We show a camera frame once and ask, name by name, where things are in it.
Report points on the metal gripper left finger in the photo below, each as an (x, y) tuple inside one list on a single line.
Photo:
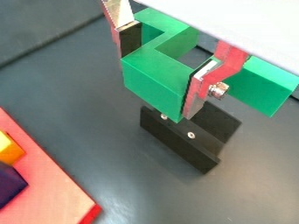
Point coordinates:
[(126, 29)]

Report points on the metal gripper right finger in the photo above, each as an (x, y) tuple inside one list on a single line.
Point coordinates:
[(206, 80)]

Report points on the green stepped object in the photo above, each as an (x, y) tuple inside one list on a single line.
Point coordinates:
[(158, 77)]

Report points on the black angle fixture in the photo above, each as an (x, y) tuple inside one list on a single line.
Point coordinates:
[(196, 139)]

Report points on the red board base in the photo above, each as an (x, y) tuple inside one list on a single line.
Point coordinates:
[(53, 199)]

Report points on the yellow long bar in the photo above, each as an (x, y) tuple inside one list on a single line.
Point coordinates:
[(11, 151)]

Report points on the blue block left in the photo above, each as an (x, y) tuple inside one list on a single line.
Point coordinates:
[(13, 183)]

